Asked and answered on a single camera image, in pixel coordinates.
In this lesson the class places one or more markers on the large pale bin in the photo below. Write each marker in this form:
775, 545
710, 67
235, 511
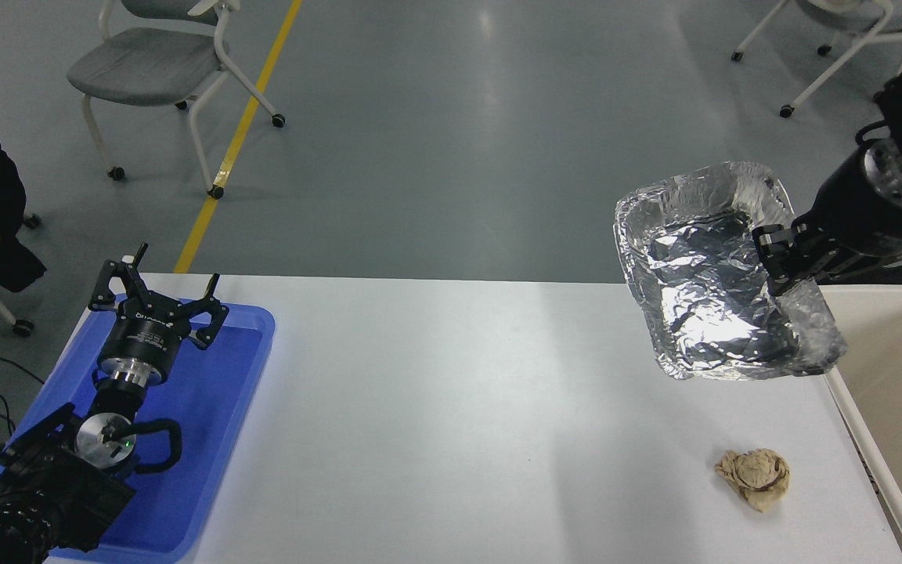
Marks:
893, 407

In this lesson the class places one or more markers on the silver foil tray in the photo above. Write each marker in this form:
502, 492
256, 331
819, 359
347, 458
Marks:
701, 290

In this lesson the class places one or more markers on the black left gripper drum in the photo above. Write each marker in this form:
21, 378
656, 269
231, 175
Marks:
146, 337

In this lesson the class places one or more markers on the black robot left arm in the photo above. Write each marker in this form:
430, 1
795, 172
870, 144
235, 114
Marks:
44, 478

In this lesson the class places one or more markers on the crumpled tan paper ball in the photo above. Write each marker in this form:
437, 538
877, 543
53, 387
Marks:
755, 476

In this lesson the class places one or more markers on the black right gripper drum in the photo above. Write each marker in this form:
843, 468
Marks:
858, 215

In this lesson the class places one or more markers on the grey chair with white frame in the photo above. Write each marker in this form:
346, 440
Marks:
850, 16
146, 66

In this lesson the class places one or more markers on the blue plastic tray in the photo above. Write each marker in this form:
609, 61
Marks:
220, 407

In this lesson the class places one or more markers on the white chair base with casters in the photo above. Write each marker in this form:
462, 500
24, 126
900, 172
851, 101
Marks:
22, 329

